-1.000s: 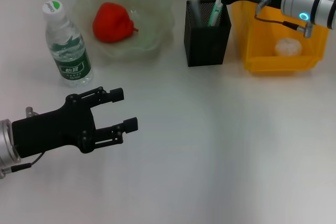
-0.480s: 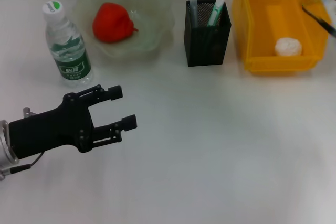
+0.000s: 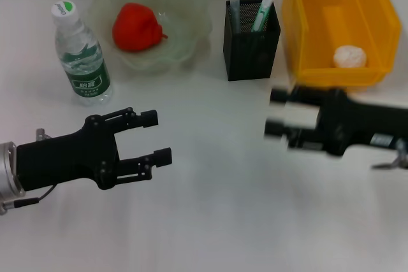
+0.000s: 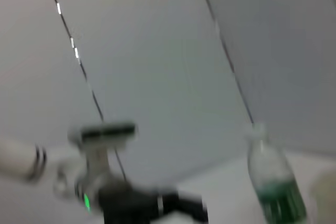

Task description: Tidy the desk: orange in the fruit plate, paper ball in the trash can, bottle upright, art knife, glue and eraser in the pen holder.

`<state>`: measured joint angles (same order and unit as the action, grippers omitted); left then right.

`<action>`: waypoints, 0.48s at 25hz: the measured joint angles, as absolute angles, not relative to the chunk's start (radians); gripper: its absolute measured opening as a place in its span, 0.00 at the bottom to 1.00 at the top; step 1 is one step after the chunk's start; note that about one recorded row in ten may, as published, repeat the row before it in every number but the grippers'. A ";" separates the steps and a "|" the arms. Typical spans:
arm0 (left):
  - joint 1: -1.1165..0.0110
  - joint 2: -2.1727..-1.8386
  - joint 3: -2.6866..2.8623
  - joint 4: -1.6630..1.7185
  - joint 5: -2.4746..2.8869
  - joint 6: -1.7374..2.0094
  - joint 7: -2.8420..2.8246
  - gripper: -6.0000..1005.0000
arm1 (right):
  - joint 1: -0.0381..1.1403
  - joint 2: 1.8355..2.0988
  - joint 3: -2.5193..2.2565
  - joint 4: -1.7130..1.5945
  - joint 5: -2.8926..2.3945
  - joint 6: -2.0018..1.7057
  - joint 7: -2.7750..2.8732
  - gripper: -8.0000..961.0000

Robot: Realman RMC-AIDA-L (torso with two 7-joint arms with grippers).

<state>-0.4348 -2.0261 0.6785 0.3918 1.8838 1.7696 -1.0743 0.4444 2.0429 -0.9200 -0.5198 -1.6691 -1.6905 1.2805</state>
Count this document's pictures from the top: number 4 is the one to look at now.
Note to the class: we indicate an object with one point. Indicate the clear green-label water bottle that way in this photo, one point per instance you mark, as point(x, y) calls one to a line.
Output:
point(278, 182)

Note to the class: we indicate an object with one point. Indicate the green glass fruit bowl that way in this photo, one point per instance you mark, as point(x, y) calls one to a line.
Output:
point(324, 195)

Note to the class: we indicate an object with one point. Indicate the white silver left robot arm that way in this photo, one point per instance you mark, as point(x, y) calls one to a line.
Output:
point(18, 158)

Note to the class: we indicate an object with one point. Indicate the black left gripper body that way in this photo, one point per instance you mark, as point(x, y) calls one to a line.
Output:
point(126, 203)

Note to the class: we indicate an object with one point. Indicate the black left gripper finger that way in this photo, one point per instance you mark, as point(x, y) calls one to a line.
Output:
point(189, 203)

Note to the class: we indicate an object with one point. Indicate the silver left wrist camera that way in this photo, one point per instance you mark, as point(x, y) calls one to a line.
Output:
point(105, 132)

